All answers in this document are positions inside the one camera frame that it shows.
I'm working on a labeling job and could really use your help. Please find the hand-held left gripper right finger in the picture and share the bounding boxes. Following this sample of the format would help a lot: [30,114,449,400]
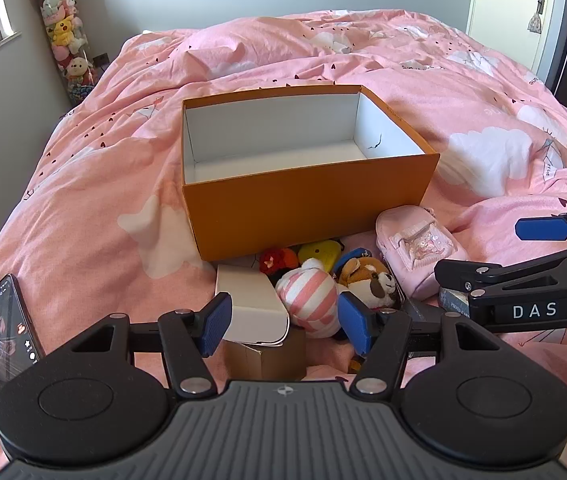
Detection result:
[337,291,504,396]

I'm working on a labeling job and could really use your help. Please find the white plush with pink stripes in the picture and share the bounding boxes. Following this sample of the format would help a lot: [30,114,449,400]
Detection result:
[276,258,344,341]

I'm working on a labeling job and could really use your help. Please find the clear tube of plush toys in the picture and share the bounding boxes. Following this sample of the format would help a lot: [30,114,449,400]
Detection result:
[26,0,101,103]

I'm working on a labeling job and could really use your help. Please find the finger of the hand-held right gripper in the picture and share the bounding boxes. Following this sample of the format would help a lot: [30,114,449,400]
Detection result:
[515,205,567,251]
[434,247,567,306]

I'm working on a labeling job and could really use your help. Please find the pink pouch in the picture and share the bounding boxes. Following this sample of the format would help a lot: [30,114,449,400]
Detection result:
[376,205,469,300]

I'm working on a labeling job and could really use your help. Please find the black smartphone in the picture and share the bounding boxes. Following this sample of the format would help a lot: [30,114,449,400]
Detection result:
[0,274,46,393]

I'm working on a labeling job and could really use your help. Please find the brown dog plush blue hat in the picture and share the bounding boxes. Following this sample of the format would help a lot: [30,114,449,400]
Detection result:
[336,255,399,311]

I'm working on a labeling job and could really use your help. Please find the white door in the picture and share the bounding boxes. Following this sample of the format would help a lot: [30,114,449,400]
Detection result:
[466,0,567,83]

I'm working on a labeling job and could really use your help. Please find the small brown cardboard box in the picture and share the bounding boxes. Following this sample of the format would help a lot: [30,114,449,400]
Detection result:
[223,327,308,381]

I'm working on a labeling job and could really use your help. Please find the orange cardboard box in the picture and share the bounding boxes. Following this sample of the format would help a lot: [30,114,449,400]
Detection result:
[182,85,441,262]

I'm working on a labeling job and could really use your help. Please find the red crochet plush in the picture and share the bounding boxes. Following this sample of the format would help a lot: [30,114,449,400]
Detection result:
[259,246,300,276]

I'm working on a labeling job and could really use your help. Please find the white box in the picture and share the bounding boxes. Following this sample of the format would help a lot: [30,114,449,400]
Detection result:
[214,262,290,347]

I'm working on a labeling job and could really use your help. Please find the dark card box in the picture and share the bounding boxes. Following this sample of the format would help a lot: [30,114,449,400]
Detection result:
[437,287,471,311]

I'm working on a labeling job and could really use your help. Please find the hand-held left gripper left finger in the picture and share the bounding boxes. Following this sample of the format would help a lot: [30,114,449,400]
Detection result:
[66,291,234,398]

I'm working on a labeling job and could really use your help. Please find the yellow plush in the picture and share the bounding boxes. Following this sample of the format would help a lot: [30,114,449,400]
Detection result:
[297,239,347,272]

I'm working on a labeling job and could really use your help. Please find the pink printed duvet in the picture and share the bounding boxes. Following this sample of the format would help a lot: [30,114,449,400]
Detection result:
[0,10,567,480]

